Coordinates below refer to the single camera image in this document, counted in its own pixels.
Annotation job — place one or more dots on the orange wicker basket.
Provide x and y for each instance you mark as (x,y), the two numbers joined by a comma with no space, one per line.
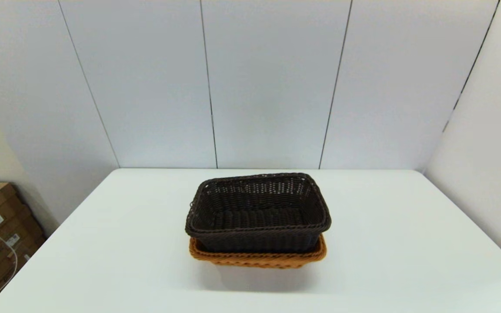
(259,260)

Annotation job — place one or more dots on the dark brown wicker basket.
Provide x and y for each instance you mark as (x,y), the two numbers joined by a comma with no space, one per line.
(255,241)

